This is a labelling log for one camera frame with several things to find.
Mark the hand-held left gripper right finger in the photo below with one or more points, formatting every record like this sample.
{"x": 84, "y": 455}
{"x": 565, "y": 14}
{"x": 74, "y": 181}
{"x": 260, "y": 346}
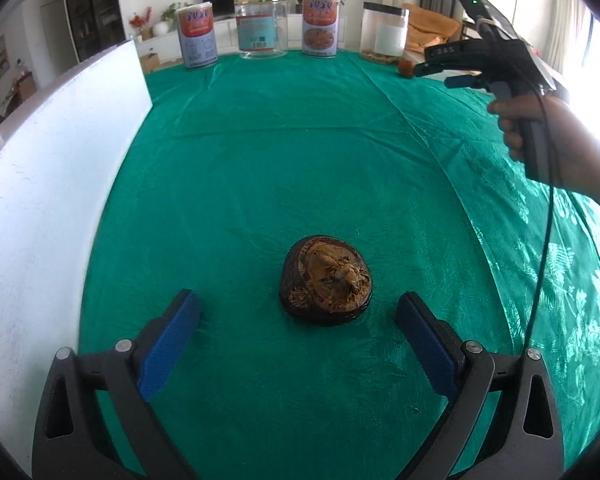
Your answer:
{"x": 427, "y": 345}

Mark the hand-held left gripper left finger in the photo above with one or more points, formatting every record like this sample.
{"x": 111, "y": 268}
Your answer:
{"x": 172, "y": 345}

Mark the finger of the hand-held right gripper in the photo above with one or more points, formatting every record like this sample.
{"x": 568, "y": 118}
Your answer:
{"x": 425, "y": 69}
{"x": 460, "y": 81}

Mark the small reddish brown fruit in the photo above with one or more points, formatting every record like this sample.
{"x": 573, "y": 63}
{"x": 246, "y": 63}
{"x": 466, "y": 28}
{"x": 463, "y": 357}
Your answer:
{"x": 406, "y": 67}

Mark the person's right hand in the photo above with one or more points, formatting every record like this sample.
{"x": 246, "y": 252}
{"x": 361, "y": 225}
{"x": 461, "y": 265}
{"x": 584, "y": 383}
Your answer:
{"x": 510, "y": 110}

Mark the orange lounge chair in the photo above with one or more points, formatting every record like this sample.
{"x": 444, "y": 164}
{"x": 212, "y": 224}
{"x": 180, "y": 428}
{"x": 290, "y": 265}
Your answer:
{"x": 430, "y": 27}

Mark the clear jar black lid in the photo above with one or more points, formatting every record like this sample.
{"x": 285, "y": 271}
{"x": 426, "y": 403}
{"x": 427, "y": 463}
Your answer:
{"x": 384, "y": 32}

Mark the white sheer curtain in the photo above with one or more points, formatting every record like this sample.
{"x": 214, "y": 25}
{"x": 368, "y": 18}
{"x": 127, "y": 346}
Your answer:
{"x": 575, "y": 20}

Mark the large white red can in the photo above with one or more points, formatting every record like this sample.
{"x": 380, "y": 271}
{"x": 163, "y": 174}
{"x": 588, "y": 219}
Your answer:
{"x": 320, "y": 25}

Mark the small potted plant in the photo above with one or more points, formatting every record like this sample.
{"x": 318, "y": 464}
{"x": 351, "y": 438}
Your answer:
{"x": 297, "y": 2}

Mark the green tablecloth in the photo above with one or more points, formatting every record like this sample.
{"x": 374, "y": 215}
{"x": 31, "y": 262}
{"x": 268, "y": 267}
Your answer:
{"x": 305, "y": 185}

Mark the clear jar teal label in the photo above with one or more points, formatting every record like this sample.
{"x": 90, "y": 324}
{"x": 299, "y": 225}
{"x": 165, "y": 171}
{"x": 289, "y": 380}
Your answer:
{"x": 260, "y": 25}

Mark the white foam board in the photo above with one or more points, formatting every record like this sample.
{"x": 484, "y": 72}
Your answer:
{"x": 45, "y": 210}

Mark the small white red can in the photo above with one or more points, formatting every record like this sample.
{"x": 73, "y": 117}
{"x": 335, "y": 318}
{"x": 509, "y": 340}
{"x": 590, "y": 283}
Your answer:
{"x": 197, "y": 35}

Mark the green leafy plant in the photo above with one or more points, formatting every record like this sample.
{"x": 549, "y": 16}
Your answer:
{"x": 172, "y": 10}

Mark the round white vase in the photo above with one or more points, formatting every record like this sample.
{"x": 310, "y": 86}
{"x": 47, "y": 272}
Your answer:
{"x": 161, "y": 26}

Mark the cardboard box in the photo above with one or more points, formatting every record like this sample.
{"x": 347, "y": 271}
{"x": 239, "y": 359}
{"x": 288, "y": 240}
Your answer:
{"x": 150, "y": 62}

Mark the red flower bouquet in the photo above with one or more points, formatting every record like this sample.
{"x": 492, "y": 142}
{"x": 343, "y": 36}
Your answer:
{"x": 140, "y": 20}

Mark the dark display cabinet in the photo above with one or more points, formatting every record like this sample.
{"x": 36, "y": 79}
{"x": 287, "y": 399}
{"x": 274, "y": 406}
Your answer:
{"x": 92, "y": 5}

